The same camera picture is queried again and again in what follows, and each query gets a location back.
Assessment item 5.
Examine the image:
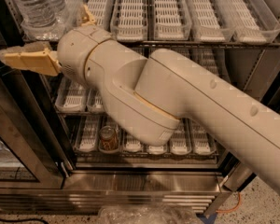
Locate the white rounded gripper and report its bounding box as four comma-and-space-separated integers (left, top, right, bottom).
0, 4, 112, 86

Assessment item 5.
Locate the clear plastic water bottle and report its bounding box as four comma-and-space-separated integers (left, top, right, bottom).
14, 0, 56, 28

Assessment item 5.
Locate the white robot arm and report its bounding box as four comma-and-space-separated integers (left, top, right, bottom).
0, 23, 280, 195

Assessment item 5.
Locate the glass fridge door left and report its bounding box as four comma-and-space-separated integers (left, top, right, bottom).
0, 14, 73, 189

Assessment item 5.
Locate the stainless steel fridge cabinet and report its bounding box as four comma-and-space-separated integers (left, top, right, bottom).
0, 0, 280, 215

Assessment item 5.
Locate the gold beverage can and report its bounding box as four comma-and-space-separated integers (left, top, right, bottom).
99, 126, 119, 152

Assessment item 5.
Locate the clear plastic bag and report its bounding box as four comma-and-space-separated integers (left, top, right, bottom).
97, 204, 203, 224

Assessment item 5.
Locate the blue tape on floor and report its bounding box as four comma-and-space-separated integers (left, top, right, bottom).
197, 213, 217, 224

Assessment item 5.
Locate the black cable on floor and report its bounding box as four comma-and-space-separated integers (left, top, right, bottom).
0, 212, 50, 224

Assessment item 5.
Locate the orange power cable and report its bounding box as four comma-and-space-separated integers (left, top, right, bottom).
216, 190, 280, 215

